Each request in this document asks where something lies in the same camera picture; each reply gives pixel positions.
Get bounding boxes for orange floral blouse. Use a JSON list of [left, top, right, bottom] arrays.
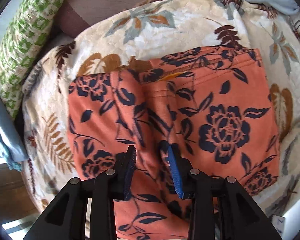
[[68, 46, 280, 239]]

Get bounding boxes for teal patterned small garment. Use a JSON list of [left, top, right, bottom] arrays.
[[0, 134, 22, 172]]

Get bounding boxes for blue folded cloth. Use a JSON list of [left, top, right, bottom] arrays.
[[0, 97, 29, 162]]

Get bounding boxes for cream leaf-print blanket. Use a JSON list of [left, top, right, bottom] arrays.
[[23, 0, 300, 215]]

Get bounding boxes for green checkered pillow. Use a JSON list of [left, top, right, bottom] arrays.
[[0, 0, 65, 119]]

